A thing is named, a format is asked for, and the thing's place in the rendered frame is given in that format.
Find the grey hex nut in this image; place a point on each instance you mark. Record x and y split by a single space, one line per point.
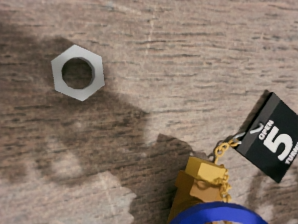
94 61

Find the black tag with gold chain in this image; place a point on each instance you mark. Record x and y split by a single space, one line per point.
272 147

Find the grey and white pipe manifold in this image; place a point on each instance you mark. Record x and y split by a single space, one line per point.
200 182

